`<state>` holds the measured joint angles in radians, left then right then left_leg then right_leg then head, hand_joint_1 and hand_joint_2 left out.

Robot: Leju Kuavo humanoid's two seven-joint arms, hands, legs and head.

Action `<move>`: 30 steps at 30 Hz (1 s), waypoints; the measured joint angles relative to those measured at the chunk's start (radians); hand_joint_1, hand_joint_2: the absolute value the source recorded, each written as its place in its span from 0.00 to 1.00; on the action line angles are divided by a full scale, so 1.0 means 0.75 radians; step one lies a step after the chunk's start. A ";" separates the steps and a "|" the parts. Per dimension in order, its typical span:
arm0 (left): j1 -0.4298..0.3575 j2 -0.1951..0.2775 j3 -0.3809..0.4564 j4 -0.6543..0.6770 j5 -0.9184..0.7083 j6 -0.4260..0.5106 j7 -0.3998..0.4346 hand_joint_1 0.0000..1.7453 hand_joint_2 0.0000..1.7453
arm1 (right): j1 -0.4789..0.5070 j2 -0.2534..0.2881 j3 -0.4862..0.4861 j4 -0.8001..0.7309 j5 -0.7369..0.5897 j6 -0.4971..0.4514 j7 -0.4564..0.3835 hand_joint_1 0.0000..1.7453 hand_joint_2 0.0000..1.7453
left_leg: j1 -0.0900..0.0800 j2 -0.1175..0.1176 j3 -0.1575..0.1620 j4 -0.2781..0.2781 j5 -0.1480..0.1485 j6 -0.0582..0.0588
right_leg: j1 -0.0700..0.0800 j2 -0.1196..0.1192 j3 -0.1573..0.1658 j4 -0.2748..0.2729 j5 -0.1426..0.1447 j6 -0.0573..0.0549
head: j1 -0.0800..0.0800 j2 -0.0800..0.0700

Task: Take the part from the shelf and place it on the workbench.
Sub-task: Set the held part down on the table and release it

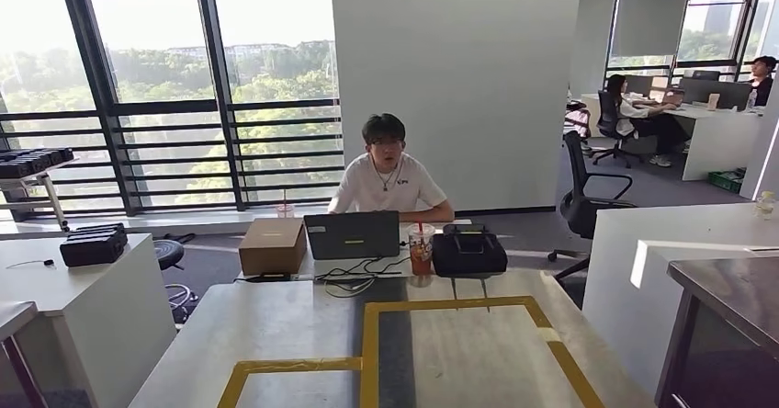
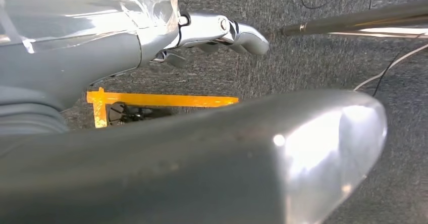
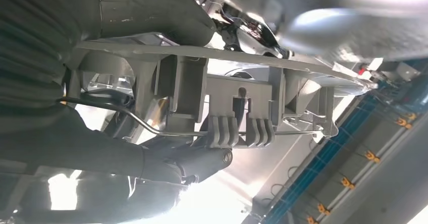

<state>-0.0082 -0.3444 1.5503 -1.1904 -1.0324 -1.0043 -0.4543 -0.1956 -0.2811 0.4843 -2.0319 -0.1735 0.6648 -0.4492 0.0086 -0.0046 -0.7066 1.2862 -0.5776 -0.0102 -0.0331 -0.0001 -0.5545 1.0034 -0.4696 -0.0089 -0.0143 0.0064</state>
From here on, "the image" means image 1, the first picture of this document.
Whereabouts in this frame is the steel workbench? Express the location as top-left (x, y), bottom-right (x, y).
top-left (128, 269), bottom-right (659, 408)

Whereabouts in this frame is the person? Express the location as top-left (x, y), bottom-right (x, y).
top-left (604, 74), bottom-right (692, 169)
top-left (327, 112), bottom-right (456, 224)
top-left (747, 55), bottom-right (779, 108)

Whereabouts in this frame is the dark grey laptop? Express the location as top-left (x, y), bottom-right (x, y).
top-left (303, 210), bottom-right (401, 262)

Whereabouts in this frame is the iced tea cup red straw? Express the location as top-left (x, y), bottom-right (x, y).
top-left (406, 221), bottom-right (437, 278)

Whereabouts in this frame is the black carry bag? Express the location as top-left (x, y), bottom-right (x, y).
top-left (431, 223), bottom-right (509, 279)

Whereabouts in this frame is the clear cup with straw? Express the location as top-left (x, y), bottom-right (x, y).
top-left (275, 188), bottom-right (296, 220)

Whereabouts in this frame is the brown cardboard box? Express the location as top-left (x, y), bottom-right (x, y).
top-left (237, 217), bottom-right (309, 277)

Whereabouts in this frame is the black office chair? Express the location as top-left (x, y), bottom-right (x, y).
top-left (546, 130), bottom-right (638, 281)
top-left (593, 89), bottom-right (645, 170)

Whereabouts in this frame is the black window railing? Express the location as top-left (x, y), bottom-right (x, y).
top-left (0, 97), bottom-right (345, 209)

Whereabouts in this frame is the black round stool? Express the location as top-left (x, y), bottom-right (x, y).
top-left (152, 239), bottom-right (200, 326)

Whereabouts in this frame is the white counter block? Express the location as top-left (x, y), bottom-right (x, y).
top-left (581, 202), bottom-right (779, 397)

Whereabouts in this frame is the black equipment case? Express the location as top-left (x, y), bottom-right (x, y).
top-left (59, 222), bottom-right (130, 269)

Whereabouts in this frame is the wide grey roller blind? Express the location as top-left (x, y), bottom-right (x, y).
top-left (610, 0), bottom-right (695, 58)

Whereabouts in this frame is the white office desk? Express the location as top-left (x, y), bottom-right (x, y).
top-left (581, 91), bottom-right (765, 182)

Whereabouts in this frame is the green plastic crate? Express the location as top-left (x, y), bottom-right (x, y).
top-left (706, 169), bottom-right (747, 195)

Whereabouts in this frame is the large dark monitor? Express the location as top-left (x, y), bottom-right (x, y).
top-left (678, 77), bottom-right (754, 112)

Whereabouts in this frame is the steel table with tape marking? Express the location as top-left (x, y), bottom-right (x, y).
top-left (654, 256), bottom-right (779, 408)

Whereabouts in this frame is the black battery charging dock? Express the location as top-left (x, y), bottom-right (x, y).
top-left (0, 146), bottom-right (75, 180)

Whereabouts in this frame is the white metal stand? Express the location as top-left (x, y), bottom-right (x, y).
top-left (0, 158), bottom-right (77, 233)

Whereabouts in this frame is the clear plastic bottle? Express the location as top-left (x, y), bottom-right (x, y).
top-left (756, 190), bottom-right (777, 221)

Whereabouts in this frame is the steel side table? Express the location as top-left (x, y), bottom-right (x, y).
top-left (0, 300), bottom-right (47, 408)

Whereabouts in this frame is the tangle of laptop cables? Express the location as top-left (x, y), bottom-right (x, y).
top-left (313, 255), bottom-right (415, 300)

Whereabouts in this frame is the small black earpiece cable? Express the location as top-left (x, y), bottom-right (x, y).
top-left (6, 258), bottom-right (56, 271)

